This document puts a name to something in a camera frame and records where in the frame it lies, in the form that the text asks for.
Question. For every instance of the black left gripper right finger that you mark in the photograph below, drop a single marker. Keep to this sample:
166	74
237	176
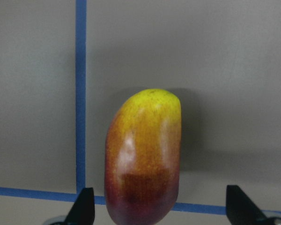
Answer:
241	210

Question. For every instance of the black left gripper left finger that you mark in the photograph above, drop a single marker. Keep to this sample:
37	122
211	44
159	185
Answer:
83	209

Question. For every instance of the red yellow mango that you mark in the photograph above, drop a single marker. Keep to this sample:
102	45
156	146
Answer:
142	158

